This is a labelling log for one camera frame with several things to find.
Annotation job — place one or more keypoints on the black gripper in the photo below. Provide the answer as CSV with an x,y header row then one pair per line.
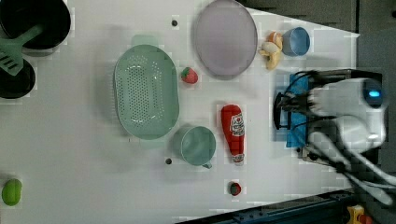
x,y
299,104

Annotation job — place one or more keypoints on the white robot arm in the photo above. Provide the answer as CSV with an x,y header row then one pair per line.
x,y
370,181

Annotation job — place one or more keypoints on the black toaster oven body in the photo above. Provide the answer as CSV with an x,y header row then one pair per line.
x,y
349,118

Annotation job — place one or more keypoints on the plush ketchup bottle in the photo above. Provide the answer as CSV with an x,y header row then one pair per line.
x,y
233,127

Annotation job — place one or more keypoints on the plush peeled banana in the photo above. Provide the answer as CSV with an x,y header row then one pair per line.
x,y
271,49

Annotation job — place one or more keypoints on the blue bowl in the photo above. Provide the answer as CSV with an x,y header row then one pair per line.
x,y
296,42

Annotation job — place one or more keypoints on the grey round plate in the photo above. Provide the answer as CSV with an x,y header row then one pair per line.
x,y
226,38

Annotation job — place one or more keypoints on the small red tomato toy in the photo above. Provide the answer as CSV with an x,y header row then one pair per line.
x,y
235,188

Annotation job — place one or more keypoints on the plush strawberry toy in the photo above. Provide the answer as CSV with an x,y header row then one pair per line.
x,y
189,76

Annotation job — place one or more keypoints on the yellow red clamp tool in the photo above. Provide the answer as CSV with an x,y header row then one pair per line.
x,y
358,216

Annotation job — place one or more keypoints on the green perforated colander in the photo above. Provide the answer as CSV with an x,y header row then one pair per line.
x,y
146,89

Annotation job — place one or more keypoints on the small black pot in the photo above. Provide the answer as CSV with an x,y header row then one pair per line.
x,y
13,87

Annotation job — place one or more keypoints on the green slotted spatula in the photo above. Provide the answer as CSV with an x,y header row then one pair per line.
x,y
11,59

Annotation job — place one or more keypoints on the large black pot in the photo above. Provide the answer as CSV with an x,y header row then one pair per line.
x,y
18,16

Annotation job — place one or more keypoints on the green pepper toy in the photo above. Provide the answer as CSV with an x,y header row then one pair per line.
x,y
11,192

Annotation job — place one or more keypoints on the green cup with handle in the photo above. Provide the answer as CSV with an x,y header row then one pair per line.
x,y
196,145

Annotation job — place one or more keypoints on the blue metal frame rail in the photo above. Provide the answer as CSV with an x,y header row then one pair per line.
x,y
326,208

